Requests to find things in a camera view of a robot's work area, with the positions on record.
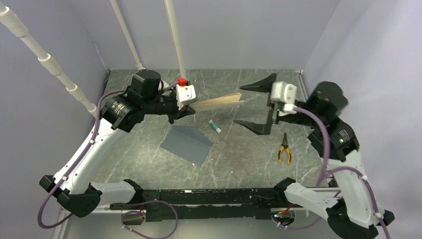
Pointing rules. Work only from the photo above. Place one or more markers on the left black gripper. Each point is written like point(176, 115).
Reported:
point(181, 113)

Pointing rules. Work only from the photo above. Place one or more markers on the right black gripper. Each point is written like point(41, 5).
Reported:
point(271, 115)

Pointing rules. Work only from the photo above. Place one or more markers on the grey envelope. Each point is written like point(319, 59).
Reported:
point(187, 142)

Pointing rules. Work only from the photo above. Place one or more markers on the cream letter paper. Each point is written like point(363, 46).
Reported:
point(227, 101)

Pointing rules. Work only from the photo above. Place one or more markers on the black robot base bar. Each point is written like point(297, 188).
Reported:
point(189, 204)

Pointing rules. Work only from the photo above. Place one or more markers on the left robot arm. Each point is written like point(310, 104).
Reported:
point(72, 186)

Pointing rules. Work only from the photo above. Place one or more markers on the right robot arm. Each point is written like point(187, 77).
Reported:
point(356, 214)

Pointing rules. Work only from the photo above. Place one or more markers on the green white glue stick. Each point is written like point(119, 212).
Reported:
point(215, 126)

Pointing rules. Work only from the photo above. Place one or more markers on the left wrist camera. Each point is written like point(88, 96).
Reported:
point(185, 95)

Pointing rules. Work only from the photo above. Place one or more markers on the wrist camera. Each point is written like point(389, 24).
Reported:
point(286, 93)
point(185, 95)

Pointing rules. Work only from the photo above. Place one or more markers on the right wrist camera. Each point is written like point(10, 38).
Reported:
point(286, 93)

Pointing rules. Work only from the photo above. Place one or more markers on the yellow handled pliers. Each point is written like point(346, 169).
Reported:
point(285, 149)

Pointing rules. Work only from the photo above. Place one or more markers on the white pvc pipe frame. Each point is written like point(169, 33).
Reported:
point(46, 59)

